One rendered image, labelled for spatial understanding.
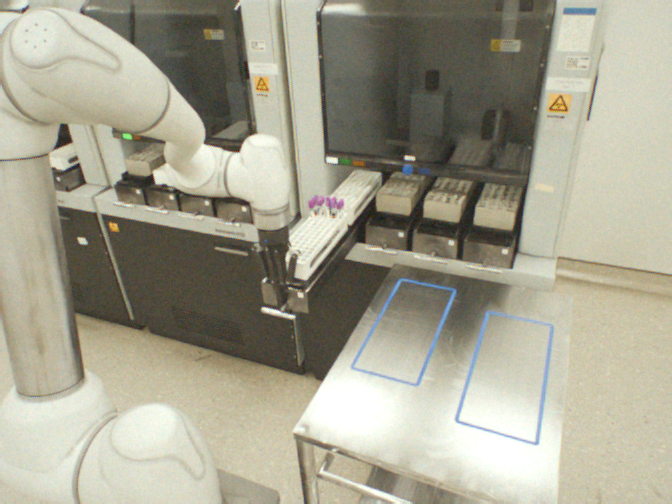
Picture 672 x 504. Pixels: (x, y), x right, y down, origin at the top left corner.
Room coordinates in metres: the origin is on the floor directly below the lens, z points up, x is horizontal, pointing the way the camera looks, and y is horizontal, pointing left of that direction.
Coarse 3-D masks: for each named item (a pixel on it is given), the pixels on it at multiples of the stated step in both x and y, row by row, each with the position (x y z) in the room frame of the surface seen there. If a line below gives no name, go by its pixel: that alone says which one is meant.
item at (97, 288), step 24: (48, 0) 2.01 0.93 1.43; (96, 144) 2.01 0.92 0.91; (96, 168) 2.01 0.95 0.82; (72, 192) 1.97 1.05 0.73; (96, 192) 1.96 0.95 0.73; (72, 216) 1.98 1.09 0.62; (96, 216) 1.93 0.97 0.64; (72, 240) 2.00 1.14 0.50; (96, 240) 1.94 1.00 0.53; (72, 264) 2.02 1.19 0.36; (96, 264) 1.96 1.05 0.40; (72, 288) 2.05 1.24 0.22; (96, 288) 1.98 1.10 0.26; (120, 288) 1.93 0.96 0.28; (96, 312) 2.09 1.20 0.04; (120, 312) 1.94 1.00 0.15
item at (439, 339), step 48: (384, 288) 1.08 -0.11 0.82; (432, 288) 1.07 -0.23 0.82; (480, 288) 1.06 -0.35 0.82; (528, 288) 1.05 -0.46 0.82; (384, 336) 0.90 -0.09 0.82; (432, 336) 0.89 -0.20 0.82; (480, 336) 0.88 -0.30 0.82; (528, 336) 0.87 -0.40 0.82; (336, 384) 0.76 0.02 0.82; (384, 384) 0.76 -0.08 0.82; (432, 384) 0.75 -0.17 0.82; (480, 384) 0.74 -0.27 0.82; (528, 384) 0.73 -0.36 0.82; (336, 432) 0.64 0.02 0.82; (384, 432) 0.64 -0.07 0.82; (432, 432) 0.63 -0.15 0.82; (480, 432) 0.63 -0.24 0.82; (528, 432) 0.62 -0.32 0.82; (336, 480) 0.57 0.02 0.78; (384, 480) 0.92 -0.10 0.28; (432, 480) 0.54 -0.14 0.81; (480, 480) 0.53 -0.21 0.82; (528, 480) 0.53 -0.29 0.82
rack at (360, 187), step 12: (348, 180) 1.66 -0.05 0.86; (360, 180) 1.65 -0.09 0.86; (372, 180) 1.64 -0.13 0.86; (336, 192) 1.56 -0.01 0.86; (348, 192) 1.56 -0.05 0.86; (360, 192) 1.56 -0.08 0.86; (372, 192) 1.62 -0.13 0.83; (324, 204) 1.48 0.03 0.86; (348, 204) 1.47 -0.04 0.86; (360, 204) 1.58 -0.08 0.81; (348, 216) 1.43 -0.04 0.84
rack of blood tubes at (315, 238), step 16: (304, 224) 1.36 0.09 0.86; (320, 224) 1.35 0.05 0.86; (336, 224) 1.35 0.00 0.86; (304, 240) 1.27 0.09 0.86; (320, 240) 1.27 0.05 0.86; (336, 240) 1.33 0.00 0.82; (288, 256) 1.18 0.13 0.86; (304, 256) 1.19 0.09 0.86; (320, 256) 1.23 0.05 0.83; (304, 272) 1.14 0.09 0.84
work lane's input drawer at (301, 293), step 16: (368, 208) 1.55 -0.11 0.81; (352, 224) 1.43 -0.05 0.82; (352, 240) 1.39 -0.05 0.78; (336, 256) 1.28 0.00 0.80; (320, 272) 1.19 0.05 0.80; (272, 288) 1.14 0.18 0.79; (288, 288) 1.12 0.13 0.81; (304, 288) 1.11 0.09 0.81; (320, 288) 1.17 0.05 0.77; (272, 304) 1.15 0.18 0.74; (288, 304) 1.12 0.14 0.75; (304, 304) 1.10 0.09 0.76
